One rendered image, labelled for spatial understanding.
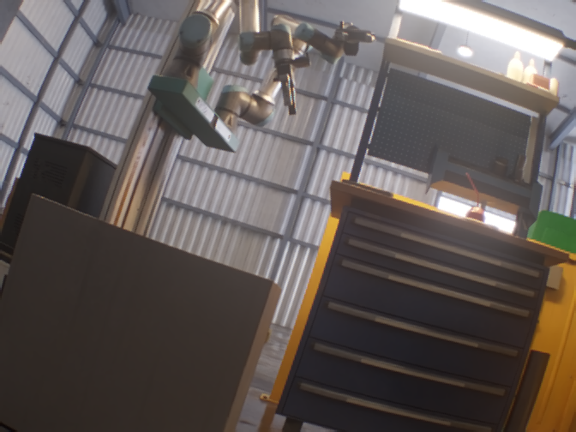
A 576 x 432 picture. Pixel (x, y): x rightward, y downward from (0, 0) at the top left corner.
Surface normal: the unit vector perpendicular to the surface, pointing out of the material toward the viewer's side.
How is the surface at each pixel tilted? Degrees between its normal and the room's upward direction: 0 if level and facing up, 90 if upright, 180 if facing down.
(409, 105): 90
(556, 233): 84
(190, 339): 90
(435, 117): 90
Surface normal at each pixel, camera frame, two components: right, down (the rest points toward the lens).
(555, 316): -0.03, -0.19
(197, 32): 0.11, 0.00
